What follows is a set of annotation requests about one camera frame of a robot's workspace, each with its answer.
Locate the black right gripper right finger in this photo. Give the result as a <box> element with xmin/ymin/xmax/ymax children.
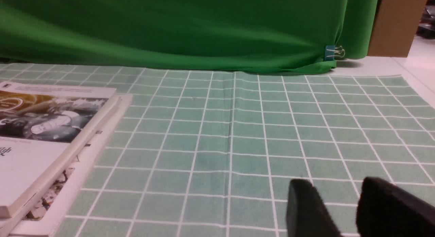
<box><xmin>356</xmin><ymin>177</ymin><xmax>435</xmax><ymax>237</ymax></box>

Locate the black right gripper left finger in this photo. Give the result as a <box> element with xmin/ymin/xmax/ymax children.
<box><xmin>286</xmin><ymin>179</ymin><xmax>341</xmax><ymax>237</ymax></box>

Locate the green checkered table mat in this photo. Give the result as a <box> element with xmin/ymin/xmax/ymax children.
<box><xmin>1</xmin><ymin>64</ymin><xmax>434</xmax><ymax>237</ymax></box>

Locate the blue binder clip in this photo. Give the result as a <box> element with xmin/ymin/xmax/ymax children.
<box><xmin>324</xmin><ymin>45</ymin><xmax>346</xmax><ymax>61</ymax></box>

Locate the green backdrop cloth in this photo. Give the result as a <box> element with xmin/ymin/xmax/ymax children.
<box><xmin>0</xmin><ymin>0</ymin><xmax>378</xmax><ymax>74</ymax></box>

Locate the brown cardboard box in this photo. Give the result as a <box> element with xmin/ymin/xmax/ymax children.
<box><xmin>368</xmin><ymin>0</ymin><xmax>427</xmax><ymax>58</ymax></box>

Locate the bottom white book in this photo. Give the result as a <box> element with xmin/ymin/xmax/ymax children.
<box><xmin>1</xmin><ymin>94</ymin><xmax>133</xmax><ymax>237</ymax></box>

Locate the white book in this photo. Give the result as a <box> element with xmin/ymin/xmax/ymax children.
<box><xmin>1</xmin><ymin>94</ymin><xmax>133</xmax><ymax>237</ymax></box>
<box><xmin>0</xmin><ymin>81</ymin><xmax>118</xmax><ymax>219</ymax></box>

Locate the top white book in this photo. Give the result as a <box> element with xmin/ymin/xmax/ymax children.
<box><xmin>0</xmin><ymin>81</ymin><xmax>118</xmax><ymax>219</ymax></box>

